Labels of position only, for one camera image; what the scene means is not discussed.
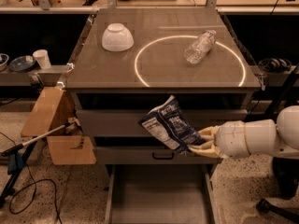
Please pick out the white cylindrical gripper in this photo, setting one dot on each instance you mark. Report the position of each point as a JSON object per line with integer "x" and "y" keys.
{"x": 230, "y": 139}

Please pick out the blue chip bag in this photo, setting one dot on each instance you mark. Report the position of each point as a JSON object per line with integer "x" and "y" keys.
{"x": 167, "y": 124}

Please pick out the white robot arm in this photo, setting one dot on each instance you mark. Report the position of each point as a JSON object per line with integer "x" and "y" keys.
{"x": 287, "y": 125}

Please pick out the grey open bottom drawer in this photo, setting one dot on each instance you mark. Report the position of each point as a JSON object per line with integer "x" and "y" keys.
{"x": 160, "y": 194}

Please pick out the grey middle drawer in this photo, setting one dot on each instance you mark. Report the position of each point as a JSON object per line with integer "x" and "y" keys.
{"x": 142, "y": 150}

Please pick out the grey top drawer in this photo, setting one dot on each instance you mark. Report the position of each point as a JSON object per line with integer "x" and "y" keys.
{"x": 118, "y": 114}

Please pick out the grey drawer cabinet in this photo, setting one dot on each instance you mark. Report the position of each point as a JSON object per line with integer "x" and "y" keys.
{"x": 155, "y": 63}

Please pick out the clear plastic water bottle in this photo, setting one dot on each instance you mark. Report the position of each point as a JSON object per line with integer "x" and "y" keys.
{"x": 198, "y": 49}

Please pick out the white upturned bowl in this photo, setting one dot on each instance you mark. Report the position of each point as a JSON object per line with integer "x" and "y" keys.
{"x": 117, "y": 38}

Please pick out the grey side shelf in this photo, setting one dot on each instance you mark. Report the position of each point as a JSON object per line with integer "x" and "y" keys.
{"x": 47, "y": 77}

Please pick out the white paper cup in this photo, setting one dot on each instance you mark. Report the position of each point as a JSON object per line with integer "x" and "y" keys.
{"x": 42, "y": 58}

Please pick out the reacher grabber tool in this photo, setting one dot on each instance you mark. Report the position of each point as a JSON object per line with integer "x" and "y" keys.
{"x": 18, "y": 155}

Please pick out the blue grey plate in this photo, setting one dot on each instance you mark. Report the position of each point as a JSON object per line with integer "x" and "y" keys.
{"x": 22, "y": 64}

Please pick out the grey bowl at edge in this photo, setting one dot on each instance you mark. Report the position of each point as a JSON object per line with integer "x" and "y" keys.
{"x": 3, "y": 61}

